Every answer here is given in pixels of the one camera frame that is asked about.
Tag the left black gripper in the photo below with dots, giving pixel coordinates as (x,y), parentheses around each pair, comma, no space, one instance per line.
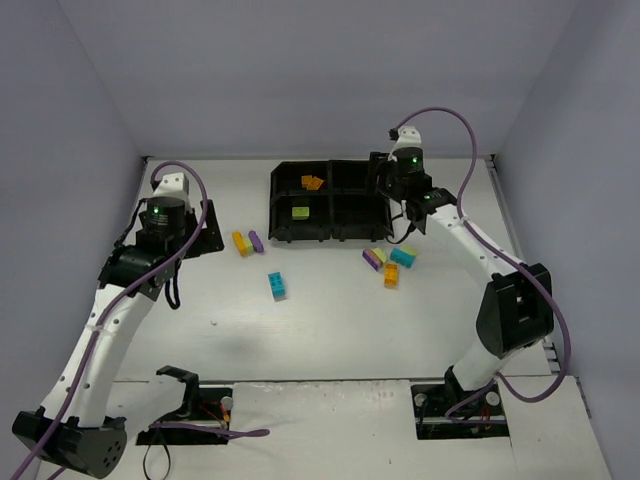
(211,230)

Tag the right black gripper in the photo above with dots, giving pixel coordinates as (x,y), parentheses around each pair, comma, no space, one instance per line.
(377,170)

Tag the orange long lego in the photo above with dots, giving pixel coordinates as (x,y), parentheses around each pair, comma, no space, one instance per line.
(237,240)

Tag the lime small lego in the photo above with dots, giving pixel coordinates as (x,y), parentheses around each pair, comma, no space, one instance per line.
(248,246)

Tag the purple studded lego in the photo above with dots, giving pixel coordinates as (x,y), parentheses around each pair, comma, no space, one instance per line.
(256,242)

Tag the teal two-stud lego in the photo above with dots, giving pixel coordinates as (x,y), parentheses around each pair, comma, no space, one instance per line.
(277,286)

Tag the purple and lime lego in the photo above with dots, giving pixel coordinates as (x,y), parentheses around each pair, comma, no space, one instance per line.
(375,257)

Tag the teal and lime lego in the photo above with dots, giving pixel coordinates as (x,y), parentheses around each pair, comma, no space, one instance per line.
(404,256)

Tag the orange translucent lego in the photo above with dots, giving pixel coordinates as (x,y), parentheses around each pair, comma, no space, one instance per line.
(391,275)

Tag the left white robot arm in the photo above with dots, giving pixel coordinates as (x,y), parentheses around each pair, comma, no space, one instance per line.
(76,427)

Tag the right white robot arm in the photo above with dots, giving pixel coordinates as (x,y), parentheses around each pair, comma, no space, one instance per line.
(514,313)

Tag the black four-compartment tray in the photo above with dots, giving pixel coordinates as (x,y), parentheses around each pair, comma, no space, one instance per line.
(340,210)

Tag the lime lego in tray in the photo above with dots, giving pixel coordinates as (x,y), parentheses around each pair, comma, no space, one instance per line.
(300,213)

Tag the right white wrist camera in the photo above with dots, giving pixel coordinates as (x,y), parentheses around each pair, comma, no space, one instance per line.
(405,137)

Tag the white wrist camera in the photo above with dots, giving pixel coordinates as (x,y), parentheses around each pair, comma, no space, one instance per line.
(405,137)
(175,185)

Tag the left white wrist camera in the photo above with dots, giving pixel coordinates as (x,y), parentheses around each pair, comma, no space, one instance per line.
(175,185)

